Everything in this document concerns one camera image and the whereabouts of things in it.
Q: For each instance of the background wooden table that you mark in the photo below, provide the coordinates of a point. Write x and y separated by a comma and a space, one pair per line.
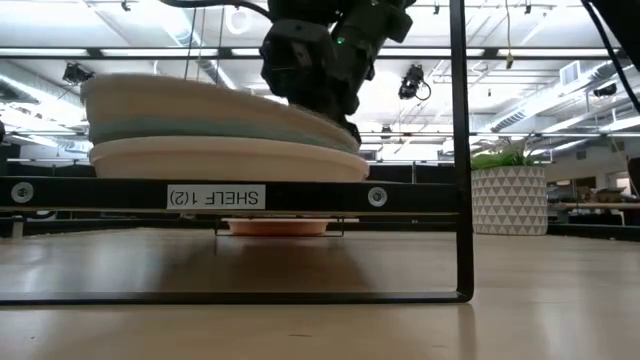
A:
600, 205

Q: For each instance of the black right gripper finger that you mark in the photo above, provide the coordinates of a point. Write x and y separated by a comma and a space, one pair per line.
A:
347, 129

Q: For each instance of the salmon plate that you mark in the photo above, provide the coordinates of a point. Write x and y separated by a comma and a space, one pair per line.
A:
277, 227

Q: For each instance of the grey plate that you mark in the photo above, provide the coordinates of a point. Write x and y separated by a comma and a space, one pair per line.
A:
175, 100

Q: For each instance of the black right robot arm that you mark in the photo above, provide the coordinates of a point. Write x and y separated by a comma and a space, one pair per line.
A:
385, 22

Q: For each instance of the peach plate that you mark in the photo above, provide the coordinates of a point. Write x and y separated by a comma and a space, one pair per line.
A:
225, 160

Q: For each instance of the black ceiling-mounted device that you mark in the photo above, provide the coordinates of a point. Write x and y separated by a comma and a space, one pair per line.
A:
412, 82
75, 74
605, 90

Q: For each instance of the black aluminium rig frame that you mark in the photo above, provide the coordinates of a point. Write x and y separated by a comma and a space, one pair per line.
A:
590, 232

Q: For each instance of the potted plant in patterned pot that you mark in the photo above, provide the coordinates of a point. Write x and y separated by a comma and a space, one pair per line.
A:
509, 200

